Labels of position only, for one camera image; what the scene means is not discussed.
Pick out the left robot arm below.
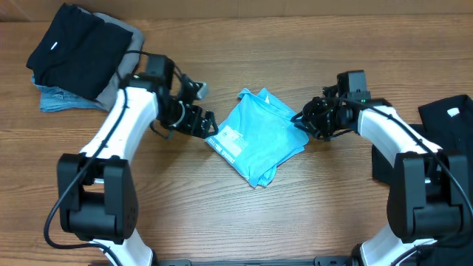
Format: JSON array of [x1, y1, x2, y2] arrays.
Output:
[[44, 54, 219, 266]]

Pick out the black garment at right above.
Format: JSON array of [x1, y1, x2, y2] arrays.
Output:
[[371, 94, 473, 266]]

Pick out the folded grey garment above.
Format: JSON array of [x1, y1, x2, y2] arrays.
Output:
[[77, 13, 145, 111]]

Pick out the light blue printed t-shirt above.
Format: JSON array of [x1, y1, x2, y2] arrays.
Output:
[[206, 88, 309, 188]]

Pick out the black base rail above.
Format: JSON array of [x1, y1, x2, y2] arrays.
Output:
[[152, 256, 364, 266]]

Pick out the folded blue jeans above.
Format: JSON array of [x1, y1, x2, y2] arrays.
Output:
[[31, 76, 106, 112]]

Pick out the folded black garment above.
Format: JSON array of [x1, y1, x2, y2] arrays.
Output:
[[26, 4, 132, 100]]

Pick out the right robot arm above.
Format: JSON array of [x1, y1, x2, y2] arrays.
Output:
[[291, 70, 472, 266]]

